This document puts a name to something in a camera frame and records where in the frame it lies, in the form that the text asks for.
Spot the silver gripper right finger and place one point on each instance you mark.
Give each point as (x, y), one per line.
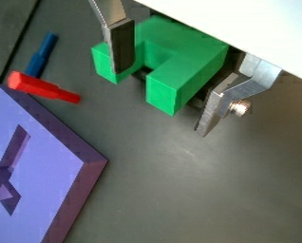
(226, 99)

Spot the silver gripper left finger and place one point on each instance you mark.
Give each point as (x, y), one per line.
(118, 31)

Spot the green U-shaped block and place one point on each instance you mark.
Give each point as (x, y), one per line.
(182, 55)

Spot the red peg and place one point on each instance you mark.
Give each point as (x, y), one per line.
(35, 86)

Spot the blue peg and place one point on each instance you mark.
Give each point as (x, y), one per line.
(42, 56)

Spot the purple board with cross slot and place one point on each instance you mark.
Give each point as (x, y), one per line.
(48, 171)

